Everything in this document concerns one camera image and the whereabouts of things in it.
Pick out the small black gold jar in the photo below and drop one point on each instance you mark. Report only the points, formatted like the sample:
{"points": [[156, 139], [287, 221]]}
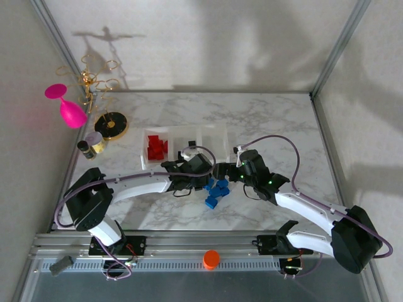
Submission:
{"points": [[86, 151]]}

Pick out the red square lego brick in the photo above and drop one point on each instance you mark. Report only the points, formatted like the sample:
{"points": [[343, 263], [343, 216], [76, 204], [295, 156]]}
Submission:
{"points": [[155, 147]]}

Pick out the aluminium back rail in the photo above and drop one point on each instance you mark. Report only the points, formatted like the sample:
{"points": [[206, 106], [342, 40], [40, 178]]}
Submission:
{"points": [[220, 91]]}

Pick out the aluminium front rail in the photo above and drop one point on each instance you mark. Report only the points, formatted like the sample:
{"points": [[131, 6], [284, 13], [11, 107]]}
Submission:
{"points": [[189, 243]]}

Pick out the orange cylinder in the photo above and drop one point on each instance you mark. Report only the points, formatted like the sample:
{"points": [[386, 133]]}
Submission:
{"points": [[211, 259]]}

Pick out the red rounded lego brick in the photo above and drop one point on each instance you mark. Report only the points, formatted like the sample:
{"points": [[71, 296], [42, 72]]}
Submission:
{"points": [[164, 146]]}

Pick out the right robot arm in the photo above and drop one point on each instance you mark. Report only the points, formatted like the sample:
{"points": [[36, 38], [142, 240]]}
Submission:
{"points": [[352, 239]]}

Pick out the red long lego brick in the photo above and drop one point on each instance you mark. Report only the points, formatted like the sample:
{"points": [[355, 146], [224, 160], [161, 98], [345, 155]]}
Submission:
{"points": [[153, 139], [154, 155]]}

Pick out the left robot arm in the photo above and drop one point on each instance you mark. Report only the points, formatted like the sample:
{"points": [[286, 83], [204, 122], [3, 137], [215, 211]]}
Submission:
{"points": [[91, 201]]}

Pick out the gold jar lilac lid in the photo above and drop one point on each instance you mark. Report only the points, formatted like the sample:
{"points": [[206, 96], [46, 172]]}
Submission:
{"points": [[97, 142]]}

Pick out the pink wine glass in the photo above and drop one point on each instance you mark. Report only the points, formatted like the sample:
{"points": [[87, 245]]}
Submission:
{"points": [[70, 113]]}

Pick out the gray block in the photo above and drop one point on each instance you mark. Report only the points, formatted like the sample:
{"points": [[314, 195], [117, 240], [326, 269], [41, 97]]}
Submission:
{"points": [[60, 265]]}

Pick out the small circuit board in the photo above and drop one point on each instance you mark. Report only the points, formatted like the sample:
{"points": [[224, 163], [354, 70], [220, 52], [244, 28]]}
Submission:
{"points": [[130, 263], [292, 267]]}

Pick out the aluminium frame post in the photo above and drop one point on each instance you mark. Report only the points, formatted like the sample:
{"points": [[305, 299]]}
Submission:
{"points": [[64, 47], [339, 47]]}

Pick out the aluminium side rail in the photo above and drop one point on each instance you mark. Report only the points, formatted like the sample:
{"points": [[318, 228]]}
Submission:
{"points": [[73, 166], [329, 141]]}

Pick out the black lego brick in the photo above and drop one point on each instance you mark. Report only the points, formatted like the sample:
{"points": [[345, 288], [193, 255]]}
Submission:
{"points": [[191, 143]]}

